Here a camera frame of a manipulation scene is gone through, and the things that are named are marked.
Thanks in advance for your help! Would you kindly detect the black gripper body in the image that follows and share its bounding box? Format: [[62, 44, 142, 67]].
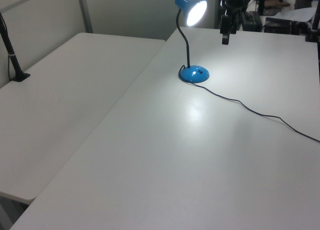
[[223, 0, 246, 17]]

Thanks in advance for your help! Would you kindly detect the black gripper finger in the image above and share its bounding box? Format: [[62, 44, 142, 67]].
[[231, 12, 239, 36], [219, 14, 231, 45]]

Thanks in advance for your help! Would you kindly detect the blue gooseneck desk lamp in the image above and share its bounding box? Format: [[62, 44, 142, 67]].
[[174, 0, 211, 84]]

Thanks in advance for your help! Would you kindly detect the black equipment case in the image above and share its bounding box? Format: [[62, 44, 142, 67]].
[[240, 11, 263, 32]]

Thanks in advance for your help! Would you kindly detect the brown background object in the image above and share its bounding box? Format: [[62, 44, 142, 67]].
[[264, 0, 291, 9]]

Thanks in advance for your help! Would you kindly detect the white background desk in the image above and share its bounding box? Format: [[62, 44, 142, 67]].
[[265, 7, 319, 23]]

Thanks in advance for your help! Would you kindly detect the white side table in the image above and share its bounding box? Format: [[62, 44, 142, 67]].
[[0, 32, 167, 201]]

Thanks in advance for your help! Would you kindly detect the black background post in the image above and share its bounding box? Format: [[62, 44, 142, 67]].
[[255, 0, 267, 16]]

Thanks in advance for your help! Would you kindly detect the black camera stand pole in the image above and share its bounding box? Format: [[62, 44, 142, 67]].
[[0, 11, 31, 83], [304, 0, 320, 43]]

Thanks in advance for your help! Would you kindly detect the black lamp power cord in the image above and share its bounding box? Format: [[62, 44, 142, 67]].
[[178, 65, 320, 142]]

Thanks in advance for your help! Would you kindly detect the grey partition frame post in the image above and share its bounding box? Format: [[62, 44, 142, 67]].
[[76, 0, 94, 34]]

